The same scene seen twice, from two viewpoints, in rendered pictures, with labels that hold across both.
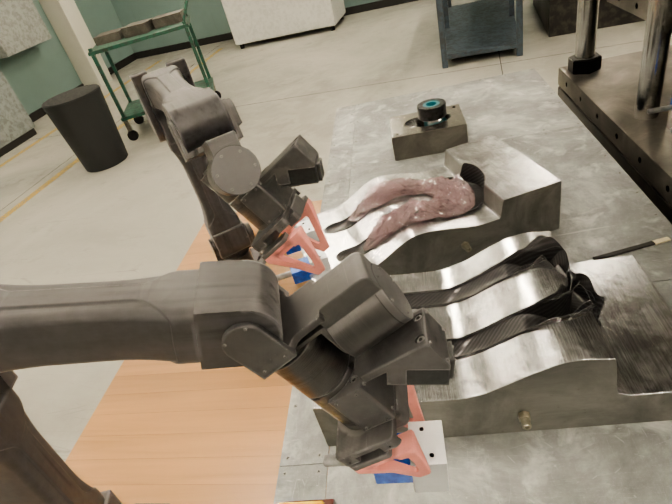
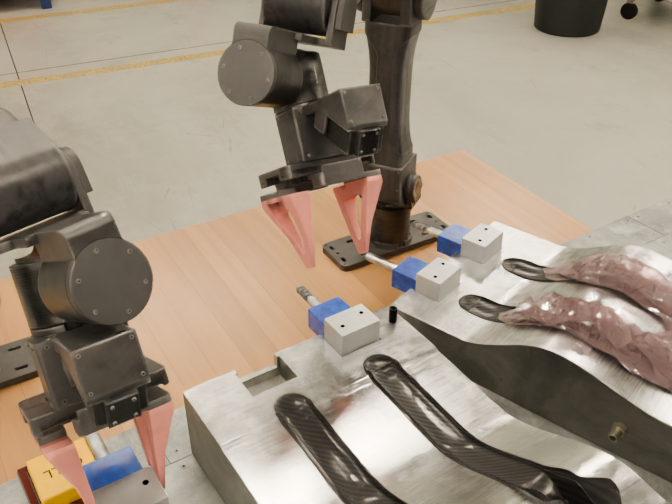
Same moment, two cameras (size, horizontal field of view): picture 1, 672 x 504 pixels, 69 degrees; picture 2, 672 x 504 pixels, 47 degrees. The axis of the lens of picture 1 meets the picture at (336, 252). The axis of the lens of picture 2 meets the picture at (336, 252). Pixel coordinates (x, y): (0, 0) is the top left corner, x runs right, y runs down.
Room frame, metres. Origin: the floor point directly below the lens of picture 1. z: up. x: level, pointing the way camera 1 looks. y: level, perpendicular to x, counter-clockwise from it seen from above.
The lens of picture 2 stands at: (0.12, -0.42, 1.44)
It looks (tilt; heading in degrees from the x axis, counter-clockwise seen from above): 34 degrees down; 44
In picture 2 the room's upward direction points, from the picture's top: straight up
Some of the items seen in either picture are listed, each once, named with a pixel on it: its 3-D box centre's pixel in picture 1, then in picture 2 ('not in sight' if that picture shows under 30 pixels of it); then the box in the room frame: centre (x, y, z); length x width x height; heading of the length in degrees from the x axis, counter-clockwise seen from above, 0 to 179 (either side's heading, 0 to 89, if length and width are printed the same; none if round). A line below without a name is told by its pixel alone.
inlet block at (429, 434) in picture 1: (383, 458); (112, 474); (0.30, 0.01, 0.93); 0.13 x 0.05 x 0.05; 77
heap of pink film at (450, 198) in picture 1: (411, 199); (628, 308); (0.86, -0.18, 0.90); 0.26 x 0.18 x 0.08; 94
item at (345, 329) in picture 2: not in sight; (328, 316); (0.62, 0.07, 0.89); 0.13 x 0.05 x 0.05; 78
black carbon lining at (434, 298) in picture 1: (473, 300); (439, 465); (0.51, -0.17, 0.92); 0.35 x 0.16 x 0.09; 77
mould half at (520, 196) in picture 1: (414, 214); (625, 335); (0.86, -0.18, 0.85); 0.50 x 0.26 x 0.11; 94
